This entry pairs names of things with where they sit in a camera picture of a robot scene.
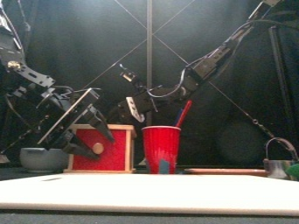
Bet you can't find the red drawer with wooden knob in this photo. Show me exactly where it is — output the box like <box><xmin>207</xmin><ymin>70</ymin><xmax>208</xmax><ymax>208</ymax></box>
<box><xmin>70</xmin><ymin>129</ymin><xmax>127</xmax><ymax>172</ymax></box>

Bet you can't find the wooden drawer box housing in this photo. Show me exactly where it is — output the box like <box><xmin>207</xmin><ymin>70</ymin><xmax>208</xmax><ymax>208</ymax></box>
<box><xmin>62</xmin><ymin>123</ymin><xmax>137</xmax><ymax>174</ymax></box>

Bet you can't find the grey-blue bowl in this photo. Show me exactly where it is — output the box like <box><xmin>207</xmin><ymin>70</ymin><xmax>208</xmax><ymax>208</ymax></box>
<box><xmin>17</xmin><ymin>147</ymin><xmax>70</xmax><ymax>173</ymax></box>

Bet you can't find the blue marker pen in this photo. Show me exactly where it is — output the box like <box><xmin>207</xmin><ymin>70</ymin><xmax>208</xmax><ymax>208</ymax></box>
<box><xmin>172</xmin><ymin>108</ymin><xmax>184</xmax><ymax>128</ymax></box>

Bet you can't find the red marker pen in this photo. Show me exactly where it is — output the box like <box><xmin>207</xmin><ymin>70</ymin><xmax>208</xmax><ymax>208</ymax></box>
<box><xmin>173</xmin><ymin>100</ymin><xmax>192</xmax><ymax>129</ymax></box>

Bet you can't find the red plastic cup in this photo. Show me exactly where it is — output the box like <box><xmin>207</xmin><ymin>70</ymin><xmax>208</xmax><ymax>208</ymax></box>
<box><xmin>140</xmin><ymin>125</ymin><xmax>183</xmax><ymax>175</ymax></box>

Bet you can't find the white cutting board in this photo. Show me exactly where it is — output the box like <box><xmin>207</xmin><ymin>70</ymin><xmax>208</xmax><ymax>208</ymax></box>
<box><xmin>0</xmin><ymin>173</ymin><xmax>299</xmax><ymax>217</ymax></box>

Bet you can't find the pink copper tray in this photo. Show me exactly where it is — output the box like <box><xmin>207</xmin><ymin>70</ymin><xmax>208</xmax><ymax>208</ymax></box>
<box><xmin>183</xmin><ymin>167</ymin><xmax>268</xmax><ymax>177</ymax></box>

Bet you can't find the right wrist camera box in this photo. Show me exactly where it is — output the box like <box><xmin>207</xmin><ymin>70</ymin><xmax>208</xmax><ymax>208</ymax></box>
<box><xmin>117</xmin><ymin>64</ymin><xmax>139</xmax><ymax>84</ymax></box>

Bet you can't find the grey vertical frame pole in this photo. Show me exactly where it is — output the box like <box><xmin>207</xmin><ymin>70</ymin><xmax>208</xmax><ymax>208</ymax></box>
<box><xmin>145</xmin><ymin>0</ymin><xmax>155</xmax><ymax>126</ymax></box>

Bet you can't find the small metal cup with handle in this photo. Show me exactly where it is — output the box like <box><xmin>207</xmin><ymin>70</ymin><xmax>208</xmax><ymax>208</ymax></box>
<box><xmin>263</xmin><ymin>136</ymin><xmax>299</xmax><ymax>179</ymax></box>

